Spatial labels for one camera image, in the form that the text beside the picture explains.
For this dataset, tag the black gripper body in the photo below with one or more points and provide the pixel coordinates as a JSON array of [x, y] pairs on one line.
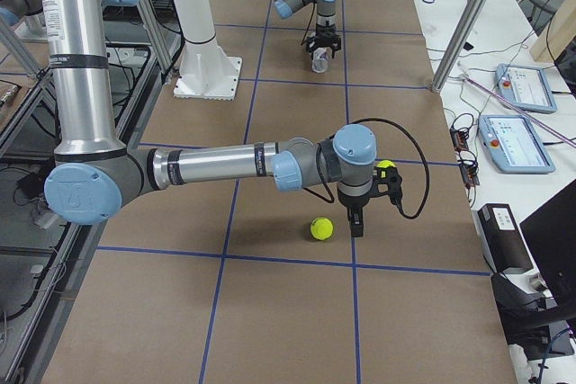
[[324, 35], [351, 200]]

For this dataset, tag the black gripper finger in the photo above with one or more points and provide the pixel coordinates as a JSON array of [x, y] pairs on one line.
[[357, 230], [335, 46], [310, 44], [350, 216]]

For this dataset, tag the clear tennis ball can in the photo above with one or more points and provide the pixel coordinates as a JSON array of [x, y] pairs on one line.
[[320, 61]]

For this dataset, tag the Roland Garros tennis ball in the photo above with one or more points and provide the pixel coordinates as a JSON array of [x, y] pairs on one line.
[[321, 228]]

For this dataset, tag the Wilson tennis ball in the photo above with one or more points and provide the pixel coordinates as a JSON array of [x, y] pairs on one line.
[[385, 164]]

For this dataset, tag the small circuit board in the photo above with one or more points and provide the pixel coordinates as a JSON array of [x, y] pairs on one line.
[[459, 138]]

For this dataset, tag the black cardboard box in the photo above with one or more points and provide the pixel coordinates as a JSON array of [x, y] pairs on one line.
[[504, 245]]

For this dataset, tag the near blue teach pendant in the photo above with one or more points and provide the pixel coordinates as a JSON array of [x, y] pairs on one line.
[[513, 145]]

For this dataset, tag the blue teach pendant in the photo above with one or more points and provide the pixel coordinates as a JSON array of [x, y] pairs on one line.
[[513, 145], [526, 88]]

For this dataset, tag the black computer monitor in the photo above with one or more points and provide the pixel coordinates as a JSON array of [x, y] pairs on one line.
[[550, 236]]

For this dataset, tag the far blue teach pendant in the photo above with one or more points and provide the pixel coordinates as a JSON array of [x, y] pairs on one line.
[[526, 88]]

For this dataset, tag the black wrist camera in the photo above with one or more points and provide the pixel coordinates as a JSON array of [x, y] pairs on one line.
[[387, 182]]

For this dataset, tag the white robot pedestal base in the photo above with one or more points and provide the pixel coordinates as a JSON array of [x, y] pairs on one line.
[[205, 70]]

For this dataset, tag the aluminium frame post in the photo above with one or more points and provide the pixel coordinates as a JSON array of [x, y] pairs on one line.
[[456, 44]]

